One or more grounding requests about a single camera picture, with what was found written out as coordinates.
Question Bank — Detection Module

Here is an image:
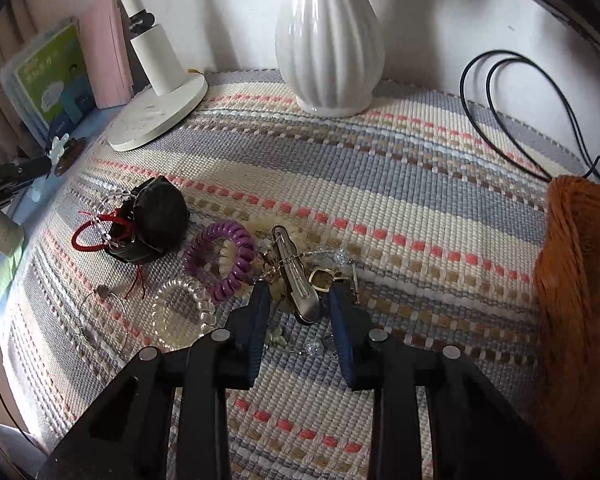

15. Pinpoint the green cover book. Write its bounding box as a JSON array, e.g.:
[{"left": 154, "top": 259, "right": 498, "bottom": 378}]
[{"left": 0, "top": 18, "right": 96, "bottom": 148}]

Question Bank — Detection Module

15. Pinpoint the purple coil hair tie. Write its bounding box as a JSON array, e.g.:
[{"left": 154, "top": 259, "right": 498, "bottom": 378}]
[{"left": 182, "top": 219, "right": 258, "bottom": 304}]

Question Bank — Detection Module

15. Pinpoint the clear coil hair tie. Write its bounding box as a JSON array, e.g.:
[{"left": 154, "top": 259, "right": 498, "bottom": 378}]
[{"left": 149, "top": 276, "right": 218, "bottom": 354}]

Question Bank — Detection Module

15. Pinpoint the striped woven table mat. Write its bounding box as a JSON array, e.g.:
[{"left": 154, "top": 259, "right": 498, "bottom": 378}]
[{"left": 5, "top": 72, "right": 584, "bottom": 479}]

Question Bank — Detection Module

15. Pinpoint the red coil hair tie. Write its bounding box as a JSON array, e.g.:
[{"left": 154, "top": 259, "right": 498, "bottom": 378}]
[{"left": 70, "top": 211, "right": 136, "bottom": 254}]

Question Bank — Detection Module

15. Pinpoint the white ribbed vase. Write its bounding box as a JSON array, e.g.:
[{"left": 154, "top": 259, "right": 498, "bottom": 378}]
[{"left": 275, "top": 0, "right": 385, "bottom": 117}]

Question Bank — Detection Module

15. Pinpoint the brown wicker basket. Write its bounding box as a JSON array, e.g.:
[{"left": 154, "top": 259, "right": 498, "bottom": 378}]
[{"left": 532, "top": 176, "right": 600, "bottom": 479}]

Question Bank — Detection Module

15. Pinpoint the black cable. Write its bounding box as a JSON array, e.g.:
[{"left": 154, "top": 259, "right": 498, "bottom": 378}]
[{"left": 458, "top": 49, "right": 600, "bottom": 191}]

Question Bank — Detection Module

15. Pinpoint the blue hair claw clip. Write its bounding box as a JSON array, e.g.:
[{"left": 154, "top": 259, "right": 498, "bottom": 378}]
[{"left": 47, "top": 133, "right": 71, "bottom": 166}]

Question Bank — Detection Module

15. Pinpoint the black jewelry box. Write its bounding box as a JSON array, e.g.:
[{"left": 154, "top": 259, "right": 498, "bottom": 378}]
[{"left": 105, "top": 176, "right": 189, "bottom": 266}]

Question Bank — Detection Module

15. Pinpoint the clear bead bracelet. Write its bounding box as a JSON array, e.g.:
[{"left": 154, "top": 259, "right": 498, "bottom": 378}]
[{"left": 86, "top": 181, "right": 146, "bottom": 241}]

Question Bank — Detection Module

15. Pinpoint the gold jewelry pile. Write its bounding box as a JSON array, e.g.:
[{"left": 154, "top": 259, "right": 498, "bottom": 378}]
[{"left": 245, "top": 216, "right": 358, "bottom": 311}]

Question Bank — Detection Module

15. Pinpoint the white desk lamp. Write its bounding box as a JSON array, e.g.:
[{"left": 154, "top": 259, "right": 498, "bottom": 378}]
[{"left": 105, "top": 0, "right": 209, "bottom": 152}]

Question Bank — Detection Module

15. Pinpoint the silver metal hair clip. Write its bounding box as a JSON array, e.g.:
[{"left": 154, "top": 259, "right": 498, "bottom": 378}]
[{"left": 272, "top": 224, "right": 322, "bottom": 325}]

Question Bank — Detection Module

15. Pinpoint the brown round wooden coaster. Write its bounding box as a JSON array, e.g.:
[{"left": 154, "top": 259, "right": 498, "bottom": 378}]
[{"left": 54, "top": 138, "right": 86, "bottom": 177}]

